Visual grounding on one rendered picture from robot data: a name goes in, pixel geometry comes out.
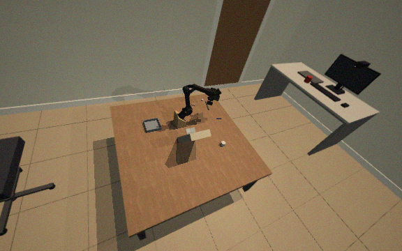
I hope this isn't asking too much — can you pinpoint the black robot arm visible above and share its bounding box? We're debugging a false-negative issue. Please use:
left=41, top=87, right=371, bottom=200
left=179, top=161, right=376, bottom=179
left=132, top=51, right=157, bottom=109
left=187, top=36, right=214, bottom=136
left=178, top=84, right=221, bottom=119

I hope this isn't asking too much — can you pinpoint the beige service panel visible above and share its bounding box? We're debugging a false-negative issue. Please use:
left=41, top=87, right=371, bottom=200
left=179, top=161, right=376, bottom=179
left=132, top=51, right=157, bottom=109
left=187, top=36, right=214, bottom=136
left=177, top=129, right=211, bottom=143

